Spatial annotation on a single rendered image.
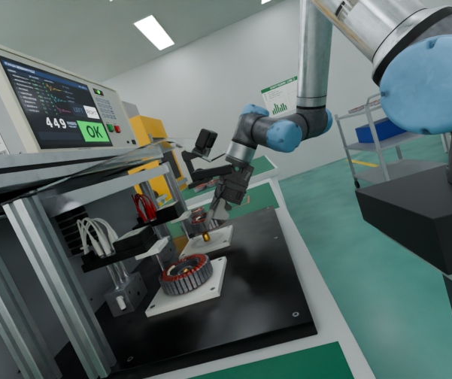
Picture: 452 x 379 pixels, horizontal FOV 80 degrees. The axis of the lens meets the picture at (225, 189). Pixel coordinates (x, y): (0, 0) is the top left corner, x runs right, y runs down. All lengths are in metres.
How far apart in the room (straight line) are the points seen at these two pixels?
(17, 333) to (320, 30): 0.79
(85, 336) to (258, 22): 6.10
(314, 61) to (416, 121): 0.35
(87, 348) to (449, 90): 0.57
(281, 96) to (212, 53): 1.66
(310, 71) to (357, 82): 5.59
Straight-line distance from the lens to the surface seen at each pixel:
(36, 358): 0.55
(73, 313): 0.46
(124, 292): 0.63
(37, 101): 0.64
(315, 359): 0.39
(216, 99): 5.95
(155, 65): 6.37
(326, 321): 0.43
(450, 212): 0.47
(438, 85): 0.42
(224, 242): 0.75
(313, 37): 0.73
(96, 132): 0.75
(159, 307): 0.57
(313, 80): 0.73
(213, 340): 0.44
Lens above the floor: 1.01
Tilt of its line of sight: 8 degrees down
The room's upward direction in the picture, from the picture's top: 21 degrees counter-clockwise
